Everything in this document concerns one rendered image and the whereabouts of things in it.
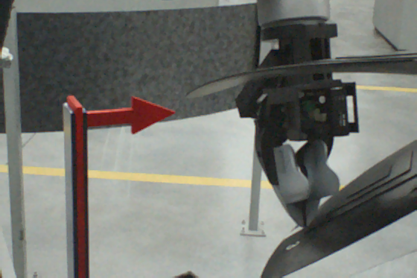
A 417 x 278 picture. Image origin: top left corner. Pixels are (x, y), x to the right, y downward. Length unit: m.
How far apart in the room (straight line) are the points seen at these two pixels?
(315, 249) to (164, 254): 2.04
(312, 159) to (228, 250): 2.02
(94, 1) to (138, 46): 4.35
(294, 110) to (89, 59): 1.64
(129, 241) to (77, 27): 0.95
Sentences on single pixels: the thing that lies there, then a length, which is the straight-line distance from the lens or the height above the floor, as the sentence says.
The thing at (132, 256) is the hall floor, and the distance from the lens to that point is 2.69.
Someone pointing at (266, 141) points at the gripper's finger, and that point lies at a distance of 0.72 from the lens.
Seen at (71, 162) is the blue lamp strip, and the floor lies 1.16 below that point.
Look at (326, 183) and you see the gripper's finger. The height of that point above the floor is 1.03.
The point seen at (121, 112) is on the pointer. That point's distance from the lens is 0.42.
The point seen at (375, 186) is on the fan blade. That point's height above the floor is 1.04.
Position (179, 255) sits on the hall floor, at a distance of 2.70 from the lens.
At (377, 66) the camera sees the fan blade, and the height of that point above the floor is 1.23.
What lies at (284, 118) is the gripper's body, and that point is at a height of 1.10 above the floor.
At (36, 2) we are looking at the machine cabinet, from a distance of 6.82.
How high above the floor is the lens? 1.31
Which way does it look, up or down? 18 degrees down
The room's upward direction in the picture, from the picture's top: 2 degrees clockwise
